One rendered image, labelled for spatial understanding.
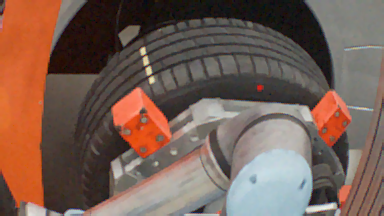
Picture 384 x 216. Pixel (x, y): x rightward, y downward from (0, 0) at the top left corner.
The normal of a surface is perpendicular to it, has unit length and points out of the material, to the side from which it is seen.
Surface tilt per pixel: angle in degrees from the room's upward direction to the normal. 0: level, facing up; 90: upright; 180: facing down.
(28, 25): 90
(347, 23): 90
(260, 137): 35
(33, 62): 90
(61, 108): 0
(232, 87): 90
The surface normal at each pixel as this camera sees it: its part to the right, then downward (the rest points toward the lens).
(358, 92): 0.17, 0.52
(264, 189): -0.03, 0.39
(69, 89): 0.17, -0.85
